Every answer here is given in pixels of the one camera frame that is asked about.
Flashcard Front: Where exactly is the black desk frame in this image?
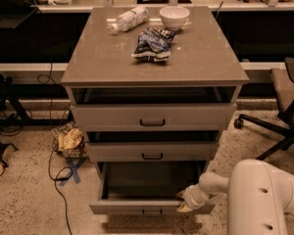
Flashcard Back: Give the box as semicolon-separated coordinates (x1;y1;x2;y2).
0;73;74;126

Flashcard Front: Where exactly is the white bowl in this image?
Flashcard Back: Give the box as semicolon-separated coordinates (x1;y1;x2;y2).
160;6;190;30

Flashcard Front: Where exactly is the grey top drawer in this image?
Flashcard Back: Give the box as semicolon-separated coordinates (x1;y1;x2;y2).
71;104;236;131

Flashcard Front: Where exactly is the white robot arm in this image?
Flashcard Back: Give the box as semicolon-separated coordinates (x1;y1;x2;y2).
176;160;294;235

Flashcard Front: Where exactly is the grey bottom drawer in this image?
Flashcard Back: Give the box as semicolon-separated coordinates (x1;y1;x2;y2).
90;161;207;217

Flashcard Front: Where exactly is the clear plastic water bottle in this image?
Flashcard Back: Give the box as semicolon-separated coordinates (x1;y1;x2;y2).
107;6;148;33

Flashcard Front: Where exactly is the black tripod stand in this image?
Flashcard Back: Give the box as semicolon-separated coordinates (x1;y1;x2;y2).
0;141;18;167

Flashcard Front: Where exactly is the blue crumpled chip bag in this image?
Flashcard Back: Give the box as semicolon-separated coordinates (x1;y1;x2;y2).
132;27;176;63

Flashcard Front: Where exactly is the grey drawer cabinet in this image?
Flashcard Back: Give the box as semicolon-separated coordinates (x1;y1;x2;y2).
60;5;250;181

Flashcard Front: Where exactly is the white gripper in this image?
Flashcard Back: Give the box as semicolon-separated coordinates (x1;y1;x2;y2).
175;184;210;212

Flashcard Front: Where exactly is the colourful snack bag on floor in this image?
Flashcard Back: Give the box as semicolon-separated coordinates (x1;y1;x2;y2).
51;122;88;159

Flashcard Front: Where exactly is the grey drawer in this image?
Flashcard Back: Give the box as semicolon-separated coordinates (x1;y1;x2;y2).
71;104;236;131
90;161;207;217
86;142;219;162

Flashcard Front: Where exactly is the black office chair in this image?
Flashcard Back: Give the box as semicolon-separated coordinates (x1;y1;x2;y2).
234;58;294;160

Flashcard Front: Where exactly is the grey middle drawer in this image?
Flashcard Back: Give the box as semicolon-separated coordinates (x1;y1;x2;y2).
86;142;219;162

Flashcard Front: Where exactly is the black floor cable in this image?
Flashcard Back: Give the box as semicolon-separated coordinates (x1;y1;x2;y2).
36;62;74;235

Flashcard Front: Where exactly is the blue tape cross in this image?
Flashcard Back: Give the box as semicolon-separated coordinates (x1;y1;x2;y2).
59;158;86;186

